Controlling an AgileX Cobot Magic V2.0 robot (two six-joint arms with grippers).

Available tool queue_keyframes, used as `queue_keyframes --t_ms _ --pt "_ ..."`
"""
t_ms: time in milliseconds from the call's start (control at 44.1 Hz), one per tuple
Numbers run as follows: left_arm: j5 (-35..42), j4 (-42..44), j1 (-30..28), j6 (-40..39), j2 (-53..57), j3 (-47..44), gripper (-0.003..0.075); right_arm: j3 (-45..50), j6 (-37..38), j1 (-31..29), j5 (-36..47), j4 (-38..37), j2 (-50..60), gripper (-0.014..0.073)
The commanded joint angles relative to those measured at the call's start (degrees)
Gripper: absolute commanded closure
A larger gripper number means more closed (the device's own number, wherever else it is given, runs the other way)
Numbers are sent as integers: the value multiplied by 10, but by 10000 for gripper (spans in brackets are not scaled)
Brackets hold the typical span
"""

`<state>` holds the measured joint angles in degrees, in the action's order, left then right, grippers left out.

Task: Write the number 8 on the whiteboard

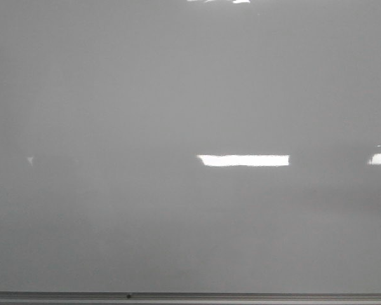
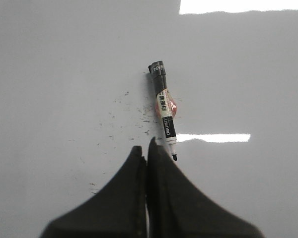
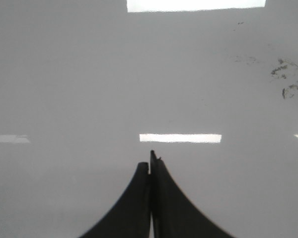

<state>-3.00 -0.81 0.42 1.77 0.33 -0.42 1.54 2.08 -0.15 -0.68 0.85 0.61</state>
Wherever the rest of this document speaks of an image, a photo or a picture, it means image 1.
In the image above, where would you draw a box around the white whiteboard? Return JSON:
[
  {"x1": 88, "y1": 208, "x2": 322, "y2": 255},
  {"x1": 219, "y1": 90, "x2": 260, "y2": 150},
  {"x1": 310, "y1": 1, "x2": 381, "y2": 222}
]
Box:
[{"x1": 0, "y1": 1, "x2": 381, "y2": 293}]

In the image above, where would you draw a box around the aluminium whiteboard bottom frame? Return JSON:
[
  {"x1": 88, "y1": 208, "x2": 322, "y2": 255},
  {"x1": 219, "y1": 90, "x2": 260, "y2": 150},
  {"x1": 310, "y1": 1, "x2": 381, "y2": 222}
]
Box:
[{"x1": 0, "y1": 291, "x2": 381, "y2": 304}]

